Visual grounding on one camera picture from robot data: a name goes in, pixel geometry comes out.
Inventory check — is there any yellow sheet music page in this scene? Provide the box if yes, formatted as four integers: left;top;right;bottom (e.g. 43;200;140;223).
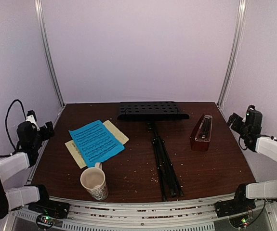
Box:
64;119;130;169

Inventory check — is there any red wooden metronome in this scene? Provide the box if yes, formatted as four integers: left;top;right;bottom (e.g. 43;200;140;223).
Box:
190;114;213;152

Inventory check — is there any blue sheet music page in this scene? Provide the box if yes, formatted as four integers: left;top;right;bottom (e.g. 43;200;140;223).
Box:
68;119;125;168

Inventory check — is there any black music stand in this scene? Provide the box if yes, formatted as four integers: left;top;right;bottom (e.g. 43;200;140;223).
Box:
117;101;190;202

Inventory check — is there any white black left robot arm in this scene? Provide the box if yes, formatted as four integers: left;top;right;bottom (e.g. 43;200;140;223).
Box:
0;121;54;219

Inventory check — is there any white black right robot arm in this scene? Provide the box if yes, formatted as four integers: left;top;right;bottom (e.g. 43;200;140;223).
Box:
227;105;277;213

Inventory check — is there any white ceramic mug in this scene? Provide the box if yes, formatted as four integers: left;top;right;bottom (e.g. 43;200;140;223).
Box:
80;162;108;201

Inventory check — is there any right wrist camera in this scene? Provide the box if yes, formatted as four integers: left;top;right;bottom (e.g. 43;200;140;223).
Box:
242;104;255;123

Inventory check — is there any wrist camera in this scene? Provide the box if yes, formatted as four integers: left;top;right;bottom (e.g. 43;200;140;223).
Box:
26;110;40;131
242;104;255;123

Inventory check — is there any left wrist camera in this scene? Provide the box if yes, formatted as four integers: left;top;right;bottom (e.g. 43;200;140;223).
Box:
26;110;40;131

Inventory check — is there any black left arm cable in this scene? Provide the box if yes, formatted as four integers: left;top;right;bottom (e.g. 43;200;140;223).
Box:
0;99;28;164

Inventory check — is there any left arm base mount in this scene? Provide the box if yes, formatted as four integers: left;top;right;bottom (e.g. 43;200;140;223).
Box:
28;199;70;230

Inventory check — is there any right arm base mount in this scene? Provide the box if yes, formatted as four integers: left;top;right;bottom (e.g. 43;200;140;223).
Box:
214;199;256;229

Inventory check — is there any right aluminium corner post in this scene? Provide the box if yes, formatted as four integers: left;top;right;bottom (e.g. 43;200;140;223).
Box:
217;0;248;109

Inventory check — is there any aluminium corner post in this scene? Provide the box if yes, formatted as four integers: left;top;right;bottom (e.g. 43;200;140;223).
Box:
217;0;248;109
34;0;65;108

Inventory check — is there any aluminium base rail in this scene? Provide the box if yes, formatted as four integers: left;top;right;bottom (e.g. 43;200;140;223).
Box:
8;189;277;231

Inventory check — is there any left aluminium corner post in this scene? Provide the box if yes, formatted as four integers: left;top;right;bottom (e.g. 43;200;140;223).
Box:
34;0;65;108

